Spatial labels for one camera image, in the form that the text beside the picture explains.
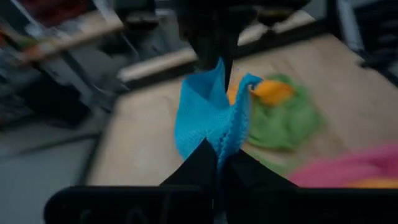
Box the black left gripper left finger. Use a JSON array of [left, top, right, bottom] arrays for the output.
[[160, 138, 218, 187]]

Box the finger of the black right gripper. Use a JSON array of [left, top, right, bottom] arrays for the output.
[[192, 43, 220, 71], [222, 40, 239, 91]]

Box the pink microfiber towel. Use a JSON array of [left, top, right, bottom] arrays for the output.
[[287, 144, 398, 189]]

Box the blue microfiber towel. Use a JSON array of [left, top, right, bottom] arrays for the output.
[[174, 57, 264, 170]]

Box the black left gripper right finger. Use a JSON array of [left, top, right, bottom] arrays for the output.
[[223, 149, 299, 189]]

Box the large green microfiber towel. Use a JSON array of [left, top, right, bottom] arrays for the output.
[[247, 73, 323, 152]]

